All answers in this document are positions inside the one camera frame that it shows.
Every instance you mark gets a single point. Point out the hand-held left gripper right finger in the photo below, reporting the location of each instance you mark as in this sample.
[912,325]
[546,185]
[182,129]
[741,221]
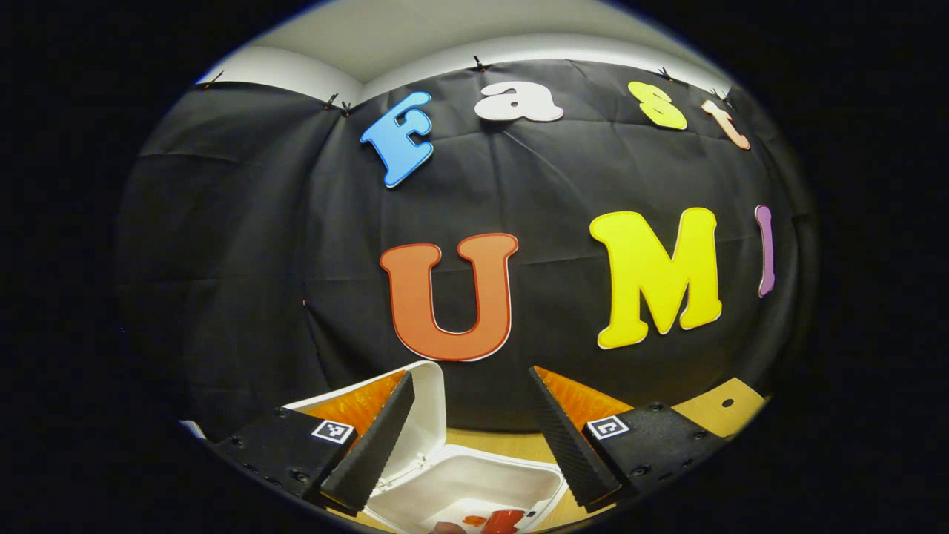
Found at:
[571,449]

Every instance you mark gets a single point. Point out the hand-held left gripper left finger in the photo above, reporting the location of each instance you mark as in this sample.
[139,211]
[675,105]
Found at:
[374,449]

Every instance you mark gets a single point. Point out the white desktop garbage bin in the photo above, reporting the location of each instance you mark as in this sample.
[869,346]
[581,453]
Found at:
[460,482]

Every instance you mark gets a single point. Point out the orange paper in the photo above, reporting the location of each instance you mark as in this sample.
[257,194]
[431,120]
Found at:
[474,521]

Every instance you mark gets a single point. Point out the black backdrop cloth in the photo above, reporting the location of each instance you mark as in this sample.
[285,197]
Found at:
[259,259]

